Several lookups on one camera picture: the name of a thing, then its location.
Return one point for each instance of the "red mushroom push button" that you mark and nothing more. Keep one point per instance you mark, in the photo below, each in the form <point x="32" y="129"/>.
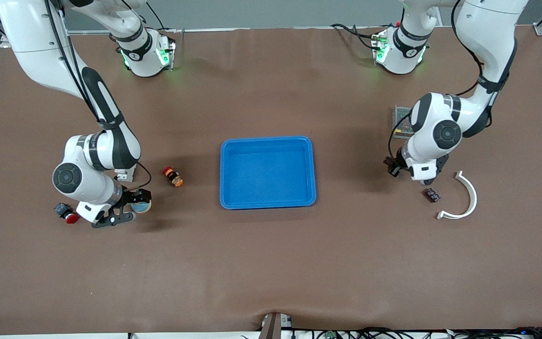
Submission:
<point x="66" y="213"/>

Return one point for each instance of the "blue desk bell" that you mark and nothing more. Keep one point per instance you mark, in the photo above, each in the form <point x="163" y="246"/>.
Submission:
<point x="142" y="207"/>

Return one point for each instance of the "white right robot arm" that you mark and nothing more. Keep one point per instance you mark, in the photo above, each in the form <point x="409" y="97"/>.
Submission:
<point x="31" y="37"/>

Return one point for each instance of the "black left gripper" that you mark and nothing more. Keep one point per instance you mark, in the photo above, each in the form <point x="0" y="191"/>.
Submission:
<point x="395" y="165"/>

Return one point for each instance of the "brown electrolytic capacitor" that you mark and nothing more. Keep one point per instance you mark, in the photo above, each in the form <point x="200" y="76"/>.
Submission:
<point x="432" y="195"/>

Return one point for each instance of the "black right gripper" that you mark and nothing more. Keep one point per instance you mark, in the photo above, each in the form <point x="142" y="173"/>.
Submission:
<point x="133" y="196"/>

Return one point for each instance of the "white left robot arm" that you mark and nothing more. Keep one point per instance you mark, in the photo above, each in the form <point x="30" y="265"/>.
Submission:
<point x="487" y="33"/>

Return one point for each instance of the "metal table edge clamp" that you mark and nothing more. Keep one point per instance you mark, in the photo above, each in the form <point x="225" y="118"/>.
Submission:
<point x="275" y="327"/>

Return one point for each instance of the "white curved plastic piece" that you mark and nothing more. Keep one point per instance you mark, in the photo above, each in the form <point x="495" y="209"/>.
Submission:
<point x="474" y="197"/>

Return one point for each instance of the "white circuit breaker red switch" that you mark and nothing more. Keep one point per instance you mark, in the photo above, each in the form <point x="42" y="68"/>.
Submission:
<point x="129" y="177"/>

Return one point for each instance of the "orange black emergency stop button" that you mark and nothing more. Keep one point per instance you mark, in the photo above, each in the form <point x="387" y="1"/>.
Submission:
<point x="173" y="177"/>

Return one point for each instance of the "metal mesh power supply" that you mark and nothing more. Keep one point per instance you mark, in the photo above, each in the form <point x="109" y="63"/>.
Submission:
<point x="399" y="117"/>

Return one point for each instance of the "blue plastic tray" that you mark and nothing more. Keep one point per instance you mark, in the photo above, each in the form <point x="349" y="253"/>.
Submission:
<point x="271" y="188"/>

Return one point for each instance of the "brown table mat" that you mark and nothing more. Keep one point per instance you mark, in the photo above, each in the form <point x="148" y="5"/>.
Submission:
<point x="271" y="263"/>

